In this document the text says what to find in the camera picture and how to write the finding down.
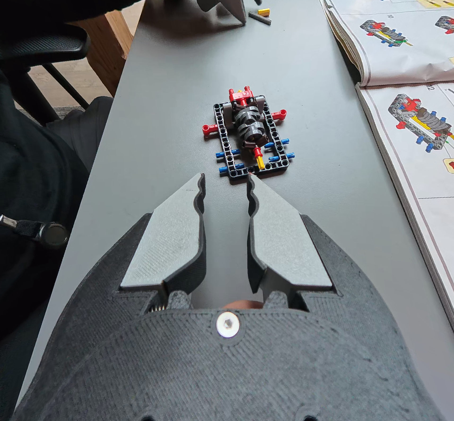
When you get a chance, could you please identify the black strap buckle with clip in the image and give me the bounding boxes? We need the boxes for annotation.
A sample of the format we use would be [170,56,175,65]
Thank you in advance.
[0,214,70,250]

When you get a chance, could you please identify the wooden furniture panel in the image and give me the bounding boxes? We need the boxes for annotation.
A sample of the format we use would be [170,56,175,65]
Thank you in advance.
[67,0,147,97]

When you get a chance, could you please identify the person's grey trousers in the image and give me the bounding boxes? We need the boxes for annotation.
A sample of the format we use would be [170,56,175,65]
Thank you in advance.
[46,96,115,173]

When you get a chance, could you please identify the black office chair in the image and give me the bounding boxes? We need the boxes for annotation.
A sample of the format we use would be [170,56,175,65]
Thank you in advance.
[0,25,90,127]

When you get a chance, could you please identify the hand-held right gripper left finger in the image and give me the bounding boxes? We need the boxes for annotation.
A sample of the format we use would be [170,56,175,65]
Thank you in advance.
[120,173,207,301]

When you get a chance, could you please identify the person's black jacket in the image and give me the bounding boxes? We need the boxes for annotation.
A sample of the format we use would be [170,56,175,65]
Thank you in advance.
[0,70,89,343]

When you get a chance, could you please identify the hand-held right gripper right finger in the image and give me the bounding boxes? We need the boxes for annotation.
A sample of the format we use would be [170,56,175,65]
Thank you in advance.
[246,173,334,308]

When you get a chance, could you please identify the lego instruction booklet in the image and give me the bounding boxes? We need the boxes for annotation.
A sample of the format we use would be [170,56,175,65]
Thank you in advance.
[311,0,454,333]

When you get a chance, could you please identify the black frame lego assembly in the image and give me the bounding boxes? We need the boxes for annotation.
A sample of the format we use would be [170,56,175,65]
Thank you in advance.
[202,87,296,180]

